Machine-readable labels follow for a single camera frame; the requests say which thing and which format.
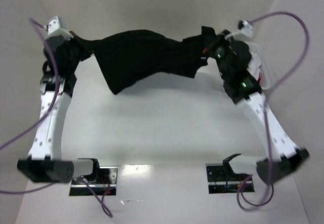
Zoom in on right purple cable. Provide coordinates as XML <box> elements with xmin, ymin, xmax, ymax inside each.
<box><xmin>236</xmin><ymin>11</ymin><xmax>310</xmax><ymax>211</ymax></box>

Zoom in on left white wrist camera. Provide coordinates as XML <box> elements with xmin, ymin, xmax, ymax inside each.
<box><xmin>47</xmin><ymin>16</ymin><xmax>73</xmax><ymax>41</ymax></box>

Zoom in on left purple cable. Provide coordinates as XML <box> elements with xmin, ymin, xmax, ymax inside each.
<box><xmin>0</xmin><ymin>17</ymin><xmax>113</xmax><ymax>218</ymax></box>

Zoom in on black t shirt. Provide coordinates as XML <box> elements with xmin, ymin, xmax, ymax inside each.
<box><xmin>76</xmin><ymin>26</ymin><xmax>217</xmax><ymax>95</ymax></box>

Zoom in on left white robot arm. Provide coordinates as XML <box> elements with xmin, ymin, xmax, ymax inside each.
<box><xmin>17</xmin><ymin>35</ymin><xmax>99</xmax><ymax>183</ymax></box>

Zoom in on white t shirt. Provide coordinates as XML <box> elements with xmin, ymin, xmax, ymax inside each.
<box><xmin>247</xmin><ymin>52</ymin><xmax>261</xmax><ymax>80</ymax></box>

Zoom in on metal base plate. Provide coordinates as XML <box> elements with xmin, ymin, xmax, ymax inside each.
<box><xmin>206</xmin><ymin>164</ymin><xmax>247</xmax><ymax>194</ymax></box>
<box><xmin>69</xmin><ymin>166</ymin><xmax>118</xmax><ymax>197</ymax></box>

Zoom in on white plastic basket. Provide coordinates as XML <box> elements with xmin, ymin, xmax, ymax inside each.
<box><xmin>247</xmin><ymin>42</ymin><xmax>271</xmax><ymax>90</ymax></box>

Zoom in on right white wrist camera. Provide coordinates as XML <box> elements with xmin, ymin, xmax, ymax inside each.
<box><xmin>224</xmin><ymin>20</ymin><xmax>254</xmax><ymax>40</ymax></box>

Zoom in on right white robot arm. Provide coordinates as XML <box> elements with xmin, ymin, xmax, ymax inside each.
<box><xmin>204</xmin><ymin>30</ymin><xmax>309</xmax><ymax>185</ymax></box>

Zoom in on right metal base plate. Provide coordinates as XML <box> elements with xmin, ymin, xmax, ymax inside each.
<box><xmin>206</xmin><ymin>164</ymin><xmax>247</xmax><ymax>194</ymax></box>

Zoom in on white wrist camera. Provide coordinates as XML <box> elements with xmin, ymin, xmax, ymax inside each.
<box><xmin>224</xmin><ymin>20</ymin><xmax>254</xmax><ymax>40</ymax></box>
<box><xmin>47</xmin><ymin>16</ymin><xmax>73</xmax><ymax>41</ymax></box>

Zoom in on purple cable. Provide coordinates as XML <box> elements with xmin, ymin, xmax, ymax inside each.
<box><xmin>0</xmin><ymin>17</ymin><xmax>113</xmax><ymax>218</ymax></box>
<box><xmin>236</xmin><ymin>11</ymin><xmax>310</xmax><ymax>211</ymax></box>

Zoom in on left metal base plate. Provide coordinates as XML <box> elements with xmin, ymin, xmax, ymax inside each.
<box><xmin>69</xmin><ymin>166</ymin><xmax>118</xmax><ymax>197</ymax></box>

